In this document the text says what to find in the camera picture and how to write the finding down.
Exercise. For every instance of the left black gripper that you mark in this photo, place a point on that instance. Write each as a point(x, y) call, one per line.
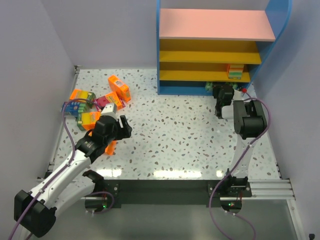
point(121, 129)

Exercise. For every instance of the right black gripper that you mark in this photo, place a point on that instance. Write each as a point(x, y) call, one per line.
point(222, 92)

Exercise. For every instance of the blue sponge pack front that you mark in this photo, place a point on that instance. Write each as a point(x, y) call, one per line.
point(209, 87)

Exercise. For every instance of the blue sponge pack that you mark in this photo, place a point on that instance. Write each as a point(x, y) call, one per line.
point(74, 108)
point(209, 87)
point(234, 85)

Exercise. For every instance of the orange Scrub Daddy box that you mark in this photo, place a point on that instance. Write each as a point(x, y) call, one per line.
point(110, 149)

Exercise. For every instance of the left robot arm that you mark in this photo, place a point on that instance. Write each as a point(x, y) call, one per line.
point(37, 209)

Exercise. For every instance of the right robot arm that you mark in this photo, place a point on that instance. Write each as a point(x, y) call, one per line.
point(250, 124)

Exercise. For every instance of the blue shelf unit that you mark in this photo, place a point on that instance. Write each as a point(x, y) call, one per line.
point(194, 46)

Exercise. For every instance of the pink sponge box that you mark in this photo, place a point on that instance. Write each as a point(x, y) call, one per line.
point(110, 98)

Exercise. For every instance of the orange yellow sponge box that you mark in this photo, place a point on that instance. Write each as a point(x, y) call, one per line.
point(86, 120)

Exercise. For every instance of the orange box upright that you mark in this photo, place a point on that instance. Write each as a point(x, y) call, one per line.
point(121, 89)

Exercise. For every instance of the orange green sponge box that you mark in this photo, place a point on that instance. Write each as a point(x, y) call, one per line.
point(82, 94)

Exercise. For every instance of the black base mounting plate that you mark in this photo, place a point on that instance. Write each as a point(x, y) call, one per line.
point(176, 192)

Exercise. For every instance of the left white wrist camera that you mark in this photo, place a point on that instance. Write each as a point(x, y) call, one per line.
point(109, 110)

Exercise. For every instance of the aluminium frame rail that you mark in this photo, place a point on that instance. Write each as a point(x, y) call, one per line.
point(265, 190)

